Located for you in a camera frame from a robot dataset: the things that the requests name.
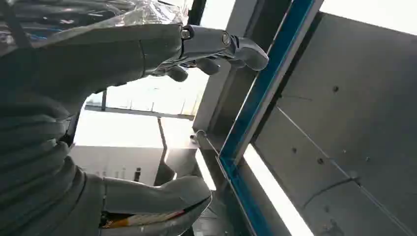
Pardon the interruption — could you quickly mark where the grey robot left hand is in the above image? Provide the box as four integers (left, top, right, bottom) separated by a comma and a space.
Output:
0, 23, 270, 236

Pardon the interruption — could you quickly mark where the short ceiling light strip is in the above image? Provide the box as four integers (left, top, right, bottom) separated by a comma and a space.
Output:
195, 148, 217, 192

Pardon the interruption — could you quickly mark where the blue ceiling beam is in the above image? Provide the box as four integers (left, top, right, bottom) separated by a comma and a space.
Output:
217, 0, 317, 236

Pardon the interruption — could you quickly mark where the clear plastic wrapping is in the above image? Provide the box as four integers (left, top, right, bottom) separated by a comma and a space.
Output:
0, 0, 190, 45

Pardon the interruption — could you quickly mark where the black ceiling post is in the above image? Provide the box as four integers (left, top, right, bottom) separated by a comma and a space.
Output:
187, 0, 208, 26

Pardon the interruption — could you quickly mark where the long ceiling light strip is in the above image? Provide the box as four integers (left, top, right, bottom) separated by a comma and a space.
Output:
243, 144, 314, 236

